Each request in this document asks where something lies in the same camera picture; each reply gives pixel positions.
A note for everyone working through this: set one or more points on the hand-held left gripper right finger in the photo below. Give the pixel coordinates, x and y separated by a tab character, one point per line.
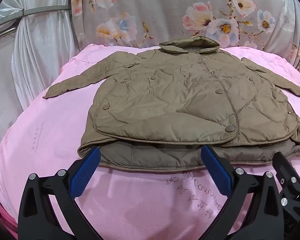
216	171

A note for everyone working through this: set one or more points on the curved metal rail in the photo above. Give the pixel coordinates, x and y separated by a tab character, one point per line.
40	11

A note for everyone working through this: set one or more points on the white satin curtain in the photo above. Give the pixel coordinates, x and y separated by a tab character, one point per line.
42	52

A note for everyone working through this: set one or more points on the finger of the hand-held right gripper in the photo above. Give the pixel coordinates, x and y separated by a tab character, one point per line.
290	205
286	168

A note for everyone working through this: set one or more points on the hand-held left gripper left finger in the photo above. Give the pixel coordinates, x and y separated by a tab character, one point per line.
86	170

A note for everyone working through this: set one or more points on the olive quilted jacket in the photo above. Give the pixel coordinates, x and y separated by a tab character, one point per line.
170	100

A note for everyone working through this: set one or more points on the dark pink cloth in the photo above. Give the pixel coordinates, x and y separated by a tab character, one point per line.
1	217

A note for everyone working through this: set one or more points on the pink bed sheet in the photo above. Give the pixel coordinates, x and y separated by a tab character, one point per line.
52	130

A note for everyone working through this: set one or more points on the grey floral curtain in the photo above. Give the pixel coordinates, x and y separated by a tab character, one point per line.
165	12

